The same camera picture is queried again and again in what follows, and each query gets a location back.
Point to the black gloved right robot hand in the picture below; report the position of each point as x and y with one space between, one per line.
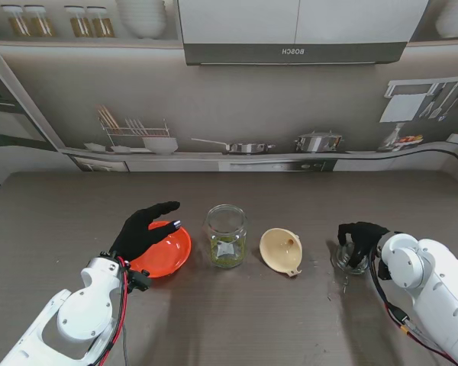
366 234

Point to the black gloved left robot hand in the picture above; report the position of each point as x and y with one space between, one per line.
137 234

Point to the orange plastic bowl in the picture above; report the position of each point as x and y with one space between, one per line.
168 251

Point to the clear glass jar lid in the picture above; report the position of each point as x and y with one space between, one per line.
341 261

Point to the green mung beans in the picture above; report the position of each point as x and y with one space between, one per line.
217 261

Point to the beige plastic funnel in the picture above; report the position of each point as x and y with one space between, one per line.
278 248

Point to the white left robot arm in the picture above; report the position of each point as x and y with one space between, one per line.
84 312

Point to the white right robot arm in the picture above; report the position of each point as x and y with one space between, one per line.
435 282

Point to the clear glass jar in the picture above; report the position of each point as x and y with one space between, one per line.
225 225

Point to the printed kitchen backdrop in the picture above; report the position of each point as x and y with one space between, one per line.
229 106

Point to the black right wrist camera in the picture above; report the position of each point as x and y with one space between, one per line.
383 271

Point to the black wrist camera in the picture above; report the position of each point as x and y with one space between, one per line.
140 281
383 271

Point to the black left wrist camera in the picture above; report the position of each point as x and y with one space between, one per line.
140 281

